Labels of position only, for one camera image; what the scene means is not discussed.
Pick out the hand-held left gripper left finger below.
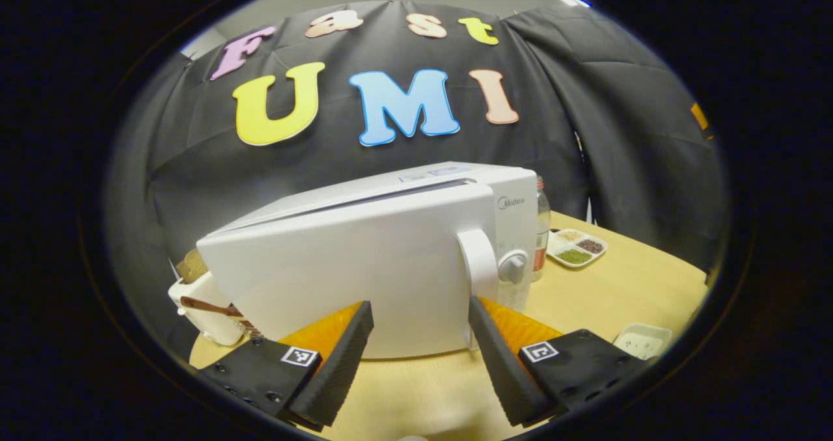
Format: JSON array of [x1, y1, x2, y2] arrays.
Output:
[[195, 300, 375, 429]]

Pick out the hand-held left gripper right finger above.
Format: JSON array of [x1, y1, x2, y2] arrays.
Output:
[[467, 296, 651, 427]]

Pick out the white microwave oven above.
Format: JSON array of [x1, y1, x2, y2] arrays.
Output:
[[197, 161, 539, 360]]

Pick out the white divided dish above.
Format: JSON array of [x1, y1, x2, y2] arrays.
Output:
[[547, 228, 609, 269]]

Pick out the clear bottle red label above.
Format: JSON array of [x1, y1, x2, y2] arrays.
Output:
[[532, 176, 552, 283]]

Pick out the cream toaster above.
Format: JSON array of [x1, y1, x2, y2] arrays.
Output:
[[168, 272, 254, 347]]

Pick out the small beige tray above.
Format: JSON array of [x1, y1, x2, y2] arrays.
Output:
[[614, 323, 673, 361]]

